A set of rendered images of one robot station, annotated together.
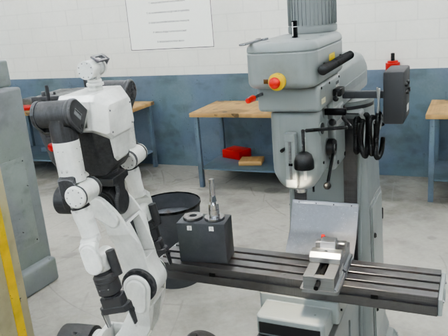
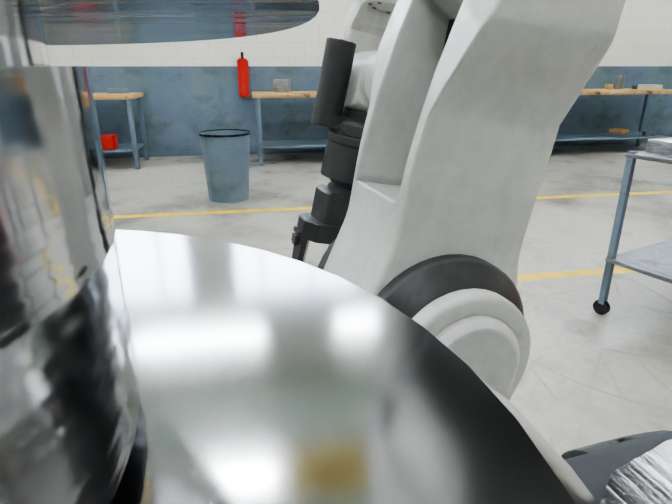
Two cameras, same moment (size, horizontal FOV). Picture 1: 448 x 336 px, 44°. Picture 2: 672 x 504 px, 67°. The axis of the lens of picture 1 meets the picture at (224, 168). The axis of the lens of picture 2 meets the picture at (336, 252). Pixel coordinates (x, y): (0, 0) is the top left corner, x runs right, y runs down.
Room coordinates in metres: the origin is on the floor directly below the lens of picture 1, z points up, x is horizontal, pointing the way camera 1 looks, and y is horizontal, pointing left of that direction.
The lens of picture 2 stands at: (2.31, 0.07, 1.21)
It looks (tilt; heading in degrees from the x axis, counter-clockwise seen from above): 20 degrees down; 145
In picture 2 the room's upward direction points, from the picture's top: straight up
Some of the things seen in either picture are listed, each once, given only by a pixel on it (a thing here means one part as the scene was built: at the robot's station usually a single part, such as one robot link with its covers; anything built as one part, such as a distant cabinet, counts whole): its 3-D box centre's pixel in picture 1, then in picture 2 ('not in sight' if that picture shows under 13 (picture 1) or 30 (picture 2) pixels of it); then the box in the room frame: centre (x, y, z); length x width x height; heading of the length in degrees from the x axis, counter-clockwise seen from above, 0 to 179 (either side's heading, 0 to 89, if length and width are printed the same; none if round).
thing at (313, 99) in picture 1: (301, 91); not in sight; (2.17, -0.32, 1.68); 0.34 x 0.24 x 0.10; 155
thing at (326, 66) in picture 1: (336, 61); not in sight; (2.10, -0.45, 1.79); 0.45 x 0.04 x 0.04; 155
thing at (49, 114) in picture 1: (58, 121); not in sight; (1.85, 0.54, 1.70); 0.12 x 0.09 x 0.14; 74
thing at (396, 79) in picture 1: (398, 94); not in sight; (2.26, -0.74, 1.62); 0.20 x 0.09 x 0.21; 155
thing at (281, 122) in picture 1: (300, 145); not in sight; (2.14, -0.31, 1.47); 0.21 x 0.19 x 0.32; 65
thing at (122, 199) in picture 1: (90, 193); not in sight; (2.07, 0.53, 1.37); 0.28 x 0.13 x 0.18; 73
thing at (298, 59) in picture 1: (297, 58); not in sight; (2.15, -0.31, 1.81); 0.47 x 0.26 x 0.16; 155
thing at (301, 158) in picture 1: (303, 159); not in sight; (1.92, -0.29, 1.47); 0.07 x 0.07 x 0.06
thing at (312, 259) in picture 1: (326, 255); not in sight; (2.04, -0.38, 1.03); 0.12 x 0.06 x 0.04; 67
